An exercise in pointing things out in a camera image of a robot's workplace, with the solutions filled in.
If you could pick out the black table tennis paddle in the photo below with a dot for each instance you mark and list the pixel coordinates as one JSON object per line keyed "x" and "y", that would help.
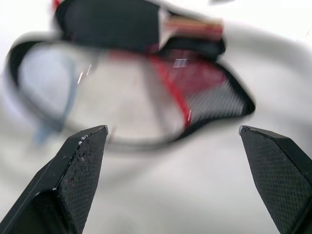
{"x": 114, "y": 24}

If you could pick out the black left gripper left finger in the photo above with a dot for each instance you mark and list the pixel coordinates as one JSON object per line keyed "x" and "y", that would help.
{"x": 73, "y": 180}

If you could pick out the clear and red paddle case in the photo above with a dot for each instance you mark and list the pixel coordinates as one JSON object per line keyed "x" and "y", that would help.
{"x": 136, "y": 95}

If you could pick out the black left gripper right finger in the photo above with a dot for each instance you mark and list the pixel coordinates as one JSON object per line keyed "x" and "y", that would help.
{"x": 275, "y": 175}

